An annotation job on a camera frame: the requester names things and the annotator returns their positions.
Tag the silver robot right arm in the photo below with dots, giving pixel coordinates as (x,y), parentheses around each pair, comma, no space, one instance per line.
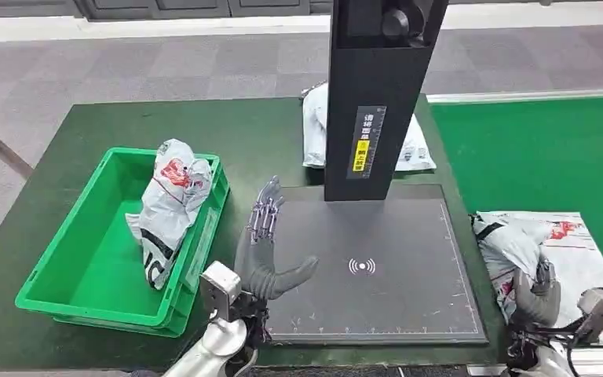
(546,364)

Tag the green conveyor mat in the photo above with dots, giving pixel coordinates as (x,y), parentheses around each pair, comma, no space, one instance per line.
(530,156)

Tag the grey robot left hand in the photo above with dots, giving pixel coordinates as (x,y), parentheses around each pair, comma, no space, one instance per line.
(257,270)

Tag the black scanner base plate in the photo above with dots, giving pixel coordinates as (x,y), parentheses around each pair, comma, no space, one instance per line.
(374,307)

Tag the green plastic crate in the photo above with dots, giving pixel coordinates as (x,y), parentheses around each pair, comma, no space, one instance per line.
(88,276)

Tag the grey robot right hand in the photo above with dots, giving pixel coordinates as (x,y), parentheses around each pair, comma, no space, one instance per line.
(538,304)

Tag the black scanner column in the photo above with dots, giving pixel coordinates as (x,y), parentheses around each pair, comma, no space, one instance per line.
(374,78)

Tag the grey metal rail bar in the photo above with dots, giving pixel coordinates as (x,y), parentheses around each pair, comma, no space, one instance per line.
(0,148)

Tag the dark cabinet front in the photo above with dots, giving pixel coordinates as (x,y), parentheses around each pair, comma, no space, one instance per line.
(176,8)

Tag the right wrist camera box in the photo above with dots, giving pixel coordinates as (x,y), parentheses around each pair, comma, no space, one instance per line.
(600,309)

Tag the black and yellow label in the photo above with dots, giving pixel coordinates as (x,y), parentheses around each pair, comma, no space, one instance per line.
(365,145)

